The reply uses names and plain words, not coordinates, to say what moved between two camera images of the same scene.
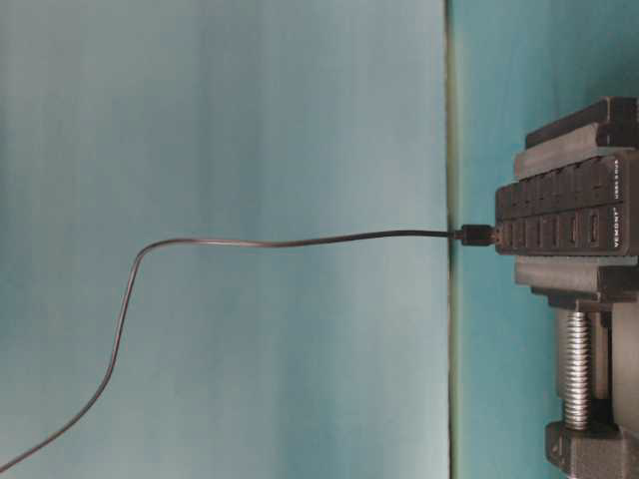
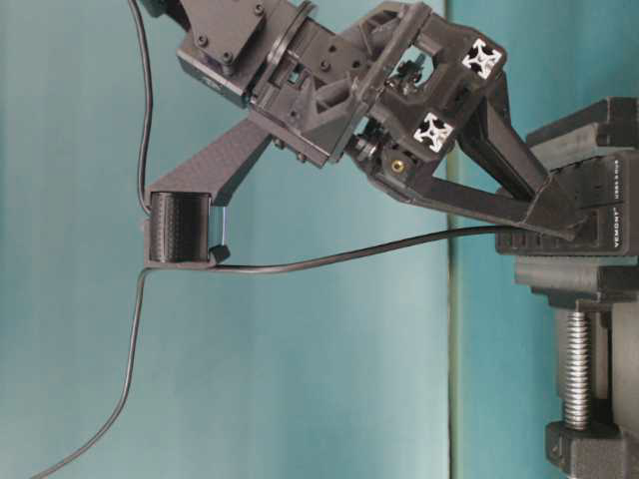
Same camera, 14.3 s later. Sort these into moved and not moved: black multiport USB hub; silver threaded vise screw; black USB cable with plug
Moved: black USB cable with plug
Not moved: black multiport USB hub; silver threaded vise screw
